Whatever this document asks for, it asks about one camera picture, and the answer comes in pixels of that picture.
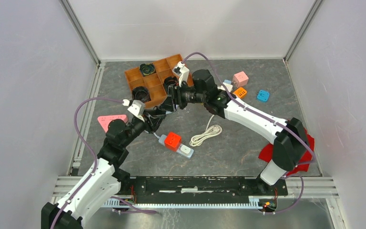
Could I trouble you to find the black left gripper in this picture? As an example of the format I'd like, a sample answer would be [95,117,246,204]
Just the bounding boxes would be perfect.
[121,109,166,148]

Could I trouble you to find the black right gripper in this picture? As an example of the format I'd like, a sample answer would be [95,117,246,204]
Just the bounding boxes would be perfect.
[159,80,206,114]

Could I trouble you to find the red cube socket adapter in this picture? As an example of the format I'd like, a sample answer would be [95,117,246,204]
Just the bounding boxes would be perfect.
[164,132,182,152]

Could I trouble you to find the light blue power strip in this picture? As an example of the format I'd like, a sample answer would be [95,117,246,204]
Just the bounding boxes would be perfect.
[158,135,194,158]

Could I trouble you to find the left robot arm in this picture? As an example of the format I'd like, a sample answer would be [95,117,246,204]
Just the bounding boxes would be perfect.
[41,107,167,229]

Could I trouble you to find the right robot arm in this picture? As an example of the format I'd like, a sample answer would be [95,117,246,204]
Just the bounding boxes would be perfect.
[163,70,310,195]

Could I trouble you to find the blue square plug adapter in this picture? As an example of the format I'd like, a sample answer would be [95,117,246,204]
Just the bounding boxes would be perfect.
[256,90,270,103]

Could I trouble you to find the rolled dark orange-patterned tie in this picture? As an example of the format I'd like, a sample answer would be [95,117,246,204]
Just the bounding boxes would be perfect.
[163,76,178,93]

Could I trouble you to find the rolled dark floral tie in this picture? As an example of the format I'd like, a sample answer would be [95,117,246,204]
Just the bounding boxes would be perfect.
[132,86,151,103]

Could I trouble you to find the wooden compartment tray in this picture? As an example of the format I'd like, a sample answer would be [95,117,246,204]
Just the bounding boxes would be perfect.
[124,54,183,108]

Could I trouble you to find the rolled green-patterned tie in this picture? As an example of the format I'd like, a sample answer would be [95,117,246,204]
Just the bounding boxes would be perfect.
[139,63,156,77]

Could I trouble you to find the pink triangular power strip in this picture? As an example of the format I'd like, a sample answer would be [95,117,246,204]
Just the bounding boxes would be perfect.
[97,114,128,132]

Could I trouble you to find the white cube socket adapter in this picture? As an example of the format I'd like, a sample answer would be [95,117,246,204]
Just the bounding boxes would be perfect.
[218,83,233,93]

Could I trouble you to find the orange power strip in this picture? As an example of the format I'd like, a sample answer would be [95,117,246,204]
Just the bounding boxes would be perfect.
[233,87,247,99]

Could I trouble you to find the pink cube socket adapter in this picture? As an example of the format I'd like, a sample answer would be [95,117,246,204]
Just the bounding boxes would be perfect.
[232,71,249,88]

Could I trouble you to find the red cloth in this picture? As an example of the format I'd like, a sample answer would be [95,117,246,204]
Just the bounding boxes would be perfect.
[258,133,315,176]

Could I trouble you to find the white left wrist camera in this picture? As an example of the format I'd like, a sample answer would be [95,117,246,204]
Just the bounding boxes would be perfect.
[122,99,145,122]

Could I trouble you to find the white power strip cable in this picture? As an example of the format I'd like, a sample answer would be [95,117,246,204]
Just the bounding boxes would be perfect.
[189,114,223,147]

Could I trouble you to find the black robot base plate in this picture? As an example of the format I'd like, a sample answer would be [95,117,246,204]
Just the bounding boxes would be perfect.
[117,176,288,205]

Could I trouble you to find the white cable tray rail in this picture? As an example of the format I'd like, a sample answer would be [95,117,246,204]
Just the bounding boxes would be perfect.
[101,197,263,210]

